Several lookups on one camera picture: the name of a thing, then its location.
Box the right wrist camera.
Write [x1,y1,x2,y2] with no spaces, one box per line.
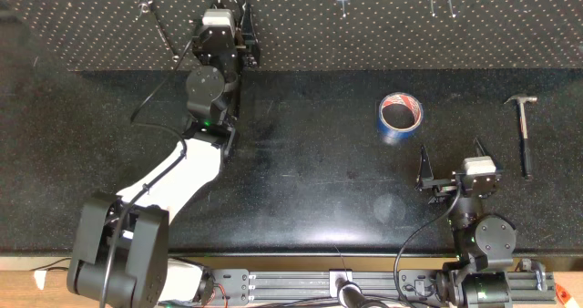
[462,156,497,177]

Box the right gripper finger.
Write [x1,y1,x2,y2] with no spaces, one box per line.
[414,144,434,190]
[473,138,492,159]

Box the hammer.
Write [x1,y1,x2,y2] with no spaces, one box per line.
[504,93,538,180]

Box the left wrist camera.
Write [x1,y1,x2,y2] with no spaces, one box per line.
[201,8,237,29]

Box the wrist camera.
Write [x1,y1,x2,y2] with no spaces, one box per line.
[201,8,237,29]
[462,156,497,177]

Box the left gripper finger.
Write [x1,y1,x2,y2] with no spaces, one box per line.
[240,0,261,67]

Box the roll of blue tape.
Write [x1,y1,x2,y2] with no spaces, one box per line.
[377,91,424,140]

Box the mounting rail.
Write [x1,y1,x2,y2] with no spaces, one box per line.
[157,257,559,308]

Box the black cable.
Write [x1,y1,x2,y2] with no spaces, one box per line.
[99,25,201,308]
[394,187,464,307]

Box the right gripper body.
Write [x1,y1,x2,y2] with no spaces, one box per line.
[416,169,504,204]

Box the wrench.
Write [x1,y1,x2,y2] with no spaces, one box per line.
[138,0,182,64]

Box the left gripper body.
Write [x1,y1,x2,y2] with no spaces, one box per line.
[190,25,242,70]

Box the thin black wire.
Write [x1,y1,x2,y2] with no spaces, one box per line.
[29,257,72,272]

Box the black pegboard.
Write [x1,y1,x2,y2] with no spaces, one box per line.
[0,0,583,72]

